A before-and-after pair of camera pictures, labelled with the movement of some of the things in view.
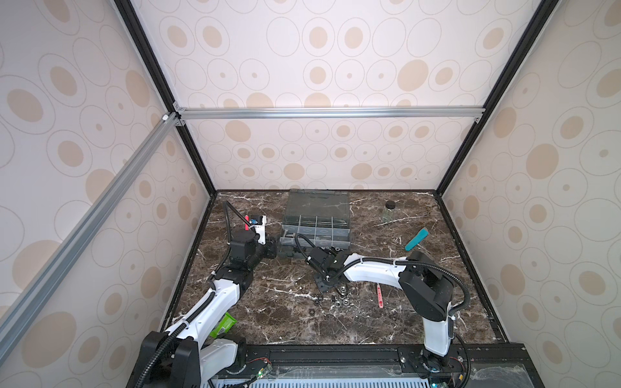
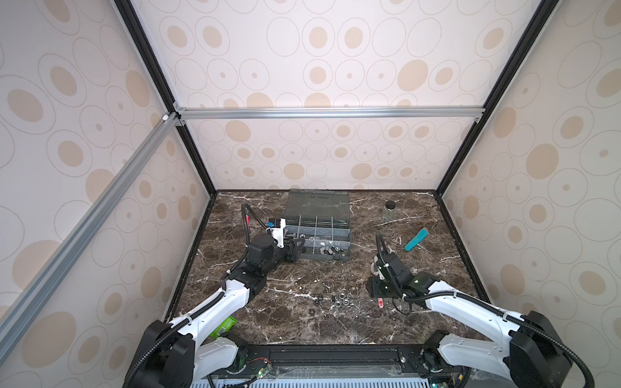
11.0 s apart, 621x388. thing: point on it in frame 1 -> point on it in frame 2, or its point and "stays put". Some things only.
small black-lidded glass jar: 388,212 stays put
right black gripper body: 320,283 -> 379,288
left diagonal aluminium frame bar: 10,318 stays put
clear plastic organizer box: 322,216 stays put
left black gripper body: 268,250 -> 285,254
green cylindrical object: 226,323 stays put
